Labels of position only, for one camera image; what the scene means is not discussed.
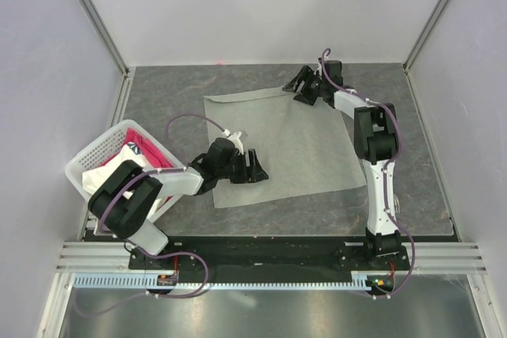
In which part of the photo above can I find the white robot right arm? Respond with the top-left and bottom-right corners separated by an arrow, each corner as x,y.
283,60 -> 401,270

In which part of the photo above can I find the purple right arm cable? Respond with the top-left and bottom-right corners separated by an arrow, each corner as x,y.
316,48 -> 417,302

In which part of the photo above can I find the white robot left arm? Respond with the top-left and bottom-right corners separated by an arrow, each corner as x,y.
88,138 -> 269,269

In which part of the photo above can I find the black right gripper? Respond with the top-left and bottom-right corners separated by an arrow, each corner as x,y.
282,66 -> 326,106

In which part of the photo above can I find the pink cloth in basket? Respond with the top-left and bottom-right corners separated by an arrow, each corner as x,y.
103,128 -> 174,169

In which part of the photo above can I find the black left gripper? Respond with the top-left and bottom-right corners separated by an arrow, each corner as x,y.
217,150 -> 268,184

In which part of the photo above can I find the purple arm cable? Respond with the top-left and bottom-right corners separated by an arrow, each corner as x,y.
71,115 -> 233,317
316,48 -> 417,302

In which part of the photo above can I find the aluminium frame rail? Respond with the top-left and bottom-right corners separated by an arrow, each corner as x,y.
57,241 -> 486,275

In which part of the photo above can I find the white folded garment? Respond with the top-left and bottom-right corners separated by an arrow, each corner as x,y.
82,142 -> 148,195

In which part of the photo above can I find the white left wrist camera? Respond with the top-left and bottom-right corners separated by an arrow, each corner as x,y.
221,129 -> 247,154

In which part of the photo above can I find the white plastic laundry basket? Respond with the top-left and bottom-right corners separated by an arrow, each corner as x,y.
65,120 -> 202,223

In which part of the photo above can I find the grey slotted cable duct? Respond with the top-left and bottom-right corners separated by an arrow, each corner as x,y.
73,272 -> 373,291

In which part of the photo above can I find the silver metal fork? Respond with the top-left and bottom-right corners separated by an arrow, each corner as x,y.
393,194 -> 400,215

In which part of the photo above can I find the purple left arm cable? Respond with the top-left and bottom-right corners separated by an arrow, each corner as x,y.
71,115 -> 233,317

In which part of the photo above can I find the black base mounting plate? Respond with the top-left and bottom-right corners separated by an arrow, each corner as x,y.
128,236 -> 410,272

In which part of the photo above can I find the grey-green cloth napkin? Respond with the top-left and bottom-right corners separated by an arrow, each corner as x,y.
204,88 -> 366,208

